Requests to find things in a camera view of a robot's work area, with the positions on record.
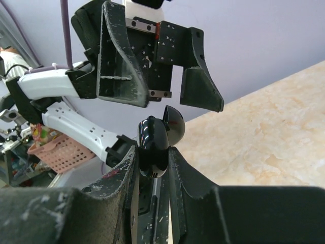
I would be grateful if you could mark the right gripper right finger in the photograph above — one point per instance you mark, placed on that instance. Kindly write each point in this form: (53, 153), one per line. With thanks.
(196, 210)

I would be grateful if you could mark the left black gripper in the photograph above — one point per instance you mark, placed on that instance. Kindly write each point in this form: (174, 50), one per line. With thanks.
(137, 56)

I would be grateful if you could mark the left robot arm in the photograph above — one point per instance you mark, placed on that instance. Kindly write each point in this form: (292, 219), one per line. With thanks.
(45, 95)

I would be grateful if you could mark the black round charging case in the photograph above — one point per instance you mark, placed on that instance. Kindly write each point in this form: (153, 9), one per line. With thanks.
(155, 137)

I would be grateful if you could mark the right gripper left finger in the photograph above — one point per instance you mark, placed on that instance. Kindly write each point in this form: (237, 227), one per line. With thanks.
(109, 216)

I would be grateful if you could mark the pink plastic basket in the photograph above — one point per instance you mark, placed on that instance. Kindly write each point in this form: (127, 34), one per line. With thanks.
(62, 153)

